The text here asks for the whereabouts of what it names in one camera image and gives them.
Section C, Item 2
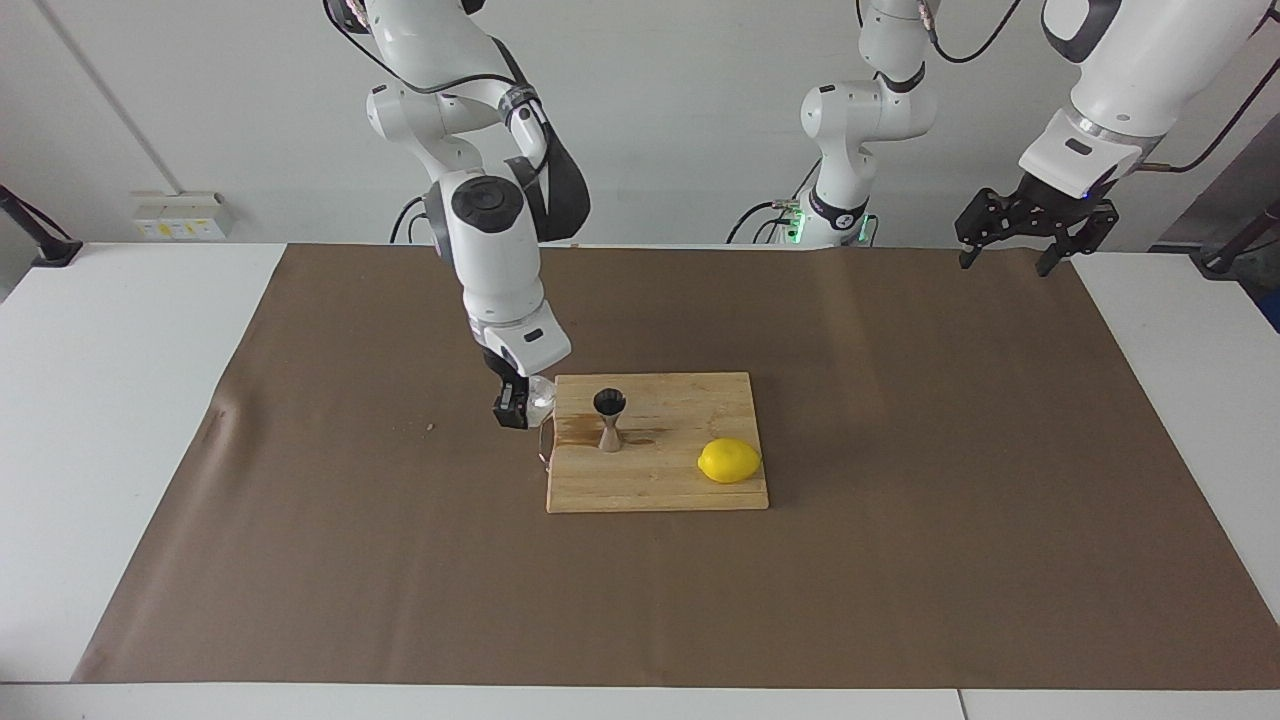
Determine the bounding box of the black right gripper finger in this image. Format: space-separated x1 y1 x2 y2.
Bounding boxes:
491 375 532 431

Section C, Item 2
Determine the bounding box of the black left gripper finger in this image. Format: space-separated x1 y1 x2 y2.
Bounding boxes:
954 187 1031 271
1035 198 1120 278

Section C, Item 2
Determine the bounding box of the steel double jigger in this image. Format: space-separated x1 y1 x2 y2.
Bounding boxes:
593 388 628 454

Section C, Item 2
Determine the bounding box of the dark grey panel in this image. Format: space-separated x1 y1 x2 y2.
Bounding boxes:
1148 108 1280 253

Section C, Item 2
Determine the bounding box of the wooden cutting board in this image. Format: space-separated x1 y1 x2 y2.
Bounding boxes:
538 372 771 515

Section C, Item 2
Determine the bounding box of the brown paper table mat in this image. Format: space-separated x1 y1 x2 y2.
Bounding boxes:
72 243 1280 691

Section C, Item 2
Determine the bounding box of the yellow lemon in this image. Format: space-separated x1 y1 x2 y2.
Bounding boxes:
697 437 764 485

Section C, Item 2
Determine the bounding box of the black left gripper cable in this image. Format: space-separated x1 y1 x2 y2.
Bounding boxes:
920 0 1280 176

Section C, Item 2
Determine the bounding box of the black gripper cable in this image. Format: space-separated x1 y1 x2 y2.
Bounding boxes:
322 0 551 131
920 0 1280 176

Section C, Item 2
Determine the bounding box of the black camera stand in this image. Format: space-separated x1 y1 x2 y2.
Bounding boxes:
1193 197 1280 279
0 184 84 269

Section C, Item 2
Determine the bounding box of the black arm base cable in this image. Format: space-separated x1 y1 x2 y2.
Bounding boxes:
389 195 433 246
726 198 801 245

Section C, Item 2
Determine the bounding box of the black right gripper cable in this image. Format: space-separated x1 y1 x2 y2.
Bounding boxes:
322 0 551 131

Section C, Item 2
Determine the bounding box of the white wall socket box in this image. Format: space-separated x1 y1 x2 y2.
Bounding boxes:
132 191 231 242

